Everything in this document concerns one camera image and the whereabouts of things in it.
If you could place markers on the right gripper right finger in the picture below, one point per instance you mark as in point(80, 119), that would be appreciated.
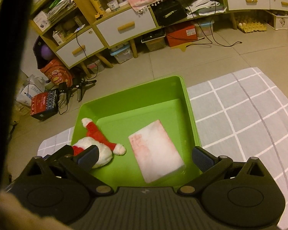
point(212, 168)

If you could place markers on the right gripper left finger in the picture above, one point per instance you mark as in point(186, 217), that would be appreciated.
point(80, 165)

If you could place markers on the santa plush toy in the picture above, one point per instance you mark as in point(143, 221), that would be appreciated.
point(95, 137)

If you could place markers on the white pink towel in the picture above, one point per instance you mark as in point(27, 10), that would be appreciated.
point(155, 153)

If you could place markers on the grey checkered rug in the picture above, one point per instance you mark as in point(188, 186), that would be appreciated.
point(244, 114)

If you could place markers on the green plastic bin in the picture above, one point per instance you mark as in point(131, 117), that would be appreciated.
point(123, 113)

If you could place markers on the red black box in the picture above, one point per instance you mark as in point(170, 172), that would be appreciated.
point(45, 105)

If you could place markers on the black tripod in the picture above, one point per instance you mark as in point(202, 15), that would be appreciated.
point(79, 85)

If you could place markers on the white plastic bag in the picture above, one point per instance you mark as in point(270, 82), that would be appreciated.
point(33, 86)

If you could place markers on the orange snack bag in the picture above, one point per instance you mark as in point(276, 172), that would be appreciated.
point(57, 72)

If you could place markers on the purple ball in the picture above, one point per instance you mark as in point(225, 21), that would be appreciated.
point(46, 52)

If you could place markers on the clear storage bin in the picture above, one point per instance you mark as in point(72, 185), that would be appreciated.
point(122, 54)

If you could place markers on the red cardboard box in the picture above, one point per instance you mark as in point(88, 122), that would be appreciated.
point(181, 33)

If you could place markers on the yellow egg tray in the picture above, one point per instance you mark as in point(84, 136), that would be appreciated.
point(249, 24)

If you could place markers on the wooden tv cabinet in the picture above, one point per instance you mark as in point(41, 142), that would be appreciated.
point(114, 28)

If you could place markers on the white storage box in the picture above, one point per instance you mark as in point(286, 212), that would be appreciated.
point(278, 21)

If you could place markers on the black bag on shelf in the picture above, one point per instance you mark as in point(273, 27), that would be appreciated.
point(168, 12)

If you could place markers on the yellow bottle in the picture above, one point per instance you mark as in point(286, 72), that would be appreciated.
point(98, 6)

